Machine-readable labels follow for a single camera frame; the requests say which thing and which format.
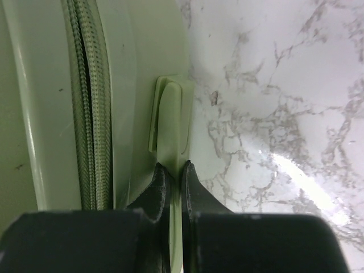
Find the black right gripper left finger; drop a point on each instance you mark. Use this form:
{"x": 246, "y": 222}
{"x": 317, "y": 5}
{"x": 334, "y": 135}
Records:
{"x": 134, "y": 239}

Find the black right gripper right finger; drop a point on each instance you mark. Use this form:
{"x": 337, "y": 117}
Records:
{"x": 215, "y": 239}

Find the green hard-shell suitcase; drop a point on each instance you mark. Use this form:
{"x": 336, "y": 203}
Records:
{"x": 105, "y": 97}

